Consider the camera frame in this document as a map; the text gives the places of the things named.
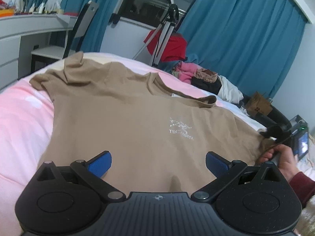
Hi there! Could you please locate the tan t-shirt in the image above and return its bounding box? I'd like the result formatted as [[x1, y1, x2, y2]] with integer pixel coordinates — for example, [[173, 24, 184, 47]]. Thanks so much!
[[30, 52, 273, 193]]

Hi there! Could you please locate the right hand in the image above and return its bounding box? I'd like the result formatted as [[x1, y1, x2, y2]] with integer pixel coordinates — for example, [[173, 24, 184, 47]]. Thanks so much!
[[256, 144, 299, 182]]

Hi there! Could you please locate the brown paper bag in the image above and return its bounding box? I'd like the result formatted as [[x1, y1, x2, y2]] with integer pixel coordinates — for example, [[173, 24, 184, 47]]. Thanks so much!
[[246, 92, 273, 117]]

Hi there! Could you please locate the white garment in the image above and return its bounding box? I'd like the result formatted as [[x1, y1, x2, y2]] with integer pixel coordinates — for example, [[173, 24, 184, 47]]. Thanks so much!
[[218, 75, 244, 104]]

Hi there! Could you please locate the black garment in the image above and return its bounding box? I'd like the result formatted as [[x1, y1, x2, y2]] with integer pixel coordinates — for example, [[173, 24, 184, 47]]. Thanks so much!
[[191, 77, 221, 95]]

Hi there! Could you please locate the pastel bed sheet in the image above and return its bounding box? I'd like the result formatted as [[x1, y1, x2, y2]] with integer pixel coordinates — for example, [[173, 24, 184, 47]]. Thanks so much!
[[0, 52, 315, 236]]

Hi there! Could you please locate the pink garment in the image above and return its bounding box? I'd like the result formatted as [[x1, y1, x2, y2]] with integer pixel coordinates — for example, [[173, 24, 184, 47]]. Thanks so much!
[[175, 61, 202, 85]]

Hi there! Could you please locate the right blue curtain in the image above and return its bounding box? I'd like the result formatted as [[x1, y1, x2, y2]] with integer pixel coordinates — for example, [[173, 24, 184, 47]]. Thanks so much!
[[178, 0, 307, 98]]

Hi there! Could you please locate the blue curtain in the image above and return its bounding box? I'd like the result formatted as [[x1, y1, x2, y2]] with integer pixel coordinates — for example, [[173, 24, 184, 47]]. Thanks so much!
[[60, 0, 131, 54], [178, 0, 307, 98]]

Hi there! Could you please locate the black and white chair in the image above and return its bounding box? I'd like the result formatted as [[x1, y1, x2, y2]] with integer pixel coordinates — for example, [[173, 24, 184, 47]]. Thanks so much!
[[31, 0, 99, 73]]

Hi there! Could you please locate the red garment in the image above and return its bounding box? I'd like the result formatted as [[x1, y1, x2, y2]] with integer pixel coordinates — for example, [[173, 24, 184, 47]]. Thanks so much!
[[147, 31, 187, 62]]

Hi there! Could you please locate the white dresser desk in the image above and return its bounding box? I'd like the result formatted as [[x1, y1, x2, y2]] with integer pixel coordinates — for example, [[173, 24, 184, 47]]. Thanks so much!
[[1, 14, 76, 89]]

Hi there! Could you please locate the left blue curtain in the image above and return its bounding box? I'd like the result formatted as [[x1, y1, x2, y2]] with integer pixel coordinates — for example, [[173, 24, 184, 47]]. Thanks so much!
[[60, 0, 131, 54]]

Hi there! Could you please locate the orange box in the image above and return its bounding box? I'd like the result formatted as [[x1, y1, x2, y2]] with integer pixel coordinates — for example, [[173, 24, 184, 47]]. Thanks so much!
[[0, 9, 14, 18]]

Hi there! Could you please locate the silver camera tripod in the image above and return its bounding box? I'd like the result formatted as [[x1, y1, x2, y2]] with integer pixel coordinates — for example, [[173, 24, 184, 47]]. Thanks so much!
[[133, 0, 179, 67]]

